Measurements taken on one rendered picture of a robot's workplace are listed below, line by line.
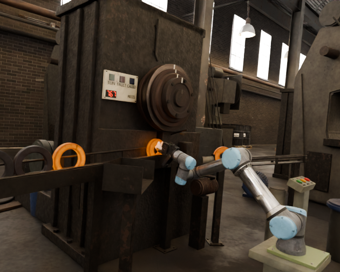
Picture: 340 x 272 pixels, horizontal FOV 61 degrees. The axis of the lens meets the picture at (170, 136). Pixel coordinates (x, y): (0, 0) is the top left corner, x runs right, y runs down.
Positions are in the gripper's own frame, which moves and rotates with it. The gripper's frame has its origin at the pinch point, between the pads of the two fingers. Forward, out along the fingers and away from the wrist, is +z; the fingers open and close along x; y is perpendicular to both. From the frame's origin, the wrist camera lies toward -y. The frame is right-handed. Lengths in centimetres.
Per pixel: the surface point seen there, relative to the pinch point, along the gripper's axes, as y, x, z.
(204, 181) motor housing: -18.9, -35.1, -23.6
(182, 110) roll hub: 28.9, -11.6, -4.8
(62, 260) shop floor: -80, 53, 3
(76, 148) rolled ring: 1, 61, -2
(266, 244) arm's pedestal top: -25, -17, -88
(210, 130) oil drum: -27, -240, 129
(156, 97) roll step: 34.3, 9.4, 1.4
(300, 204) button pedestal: -12, -70, -82
